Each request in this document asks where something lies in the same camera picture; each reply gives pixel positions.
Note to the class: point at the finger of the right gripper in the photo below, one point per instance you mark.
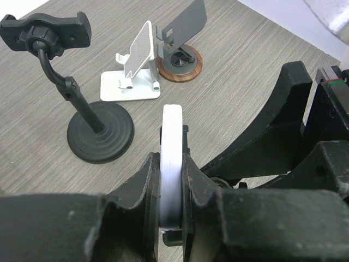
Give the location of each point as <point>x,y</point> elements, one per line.
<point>269,144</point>

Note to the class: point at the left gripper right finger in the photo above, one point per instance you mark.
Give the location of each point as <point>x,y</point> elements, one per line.
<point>221,224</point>

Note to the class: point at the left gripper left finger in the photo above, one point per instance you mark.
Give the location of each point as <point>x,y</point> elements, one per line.
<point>119,226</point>

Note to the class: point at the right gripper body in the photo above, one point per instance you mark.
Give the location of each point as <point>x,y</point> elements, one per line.
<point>322,160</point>

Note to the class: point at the black round-base phone stand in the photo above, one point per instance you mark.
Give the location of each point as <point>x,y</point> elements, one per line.
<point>174,238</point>

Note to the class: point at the phone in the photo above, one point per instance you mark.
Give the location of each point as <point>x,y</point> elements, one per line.
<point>170,207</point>

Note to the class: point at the black gooseneck phone stand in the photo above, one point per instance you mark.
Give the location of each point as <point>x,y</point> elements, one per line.
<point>99,132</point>

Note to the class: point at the wooden base phone stand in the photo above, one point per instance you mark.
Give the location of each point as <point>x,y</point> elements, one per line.
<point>176,60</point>

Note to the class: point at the white folding phone stand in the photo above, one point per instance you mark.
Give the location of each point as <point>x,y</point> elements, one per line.
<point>139,79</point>

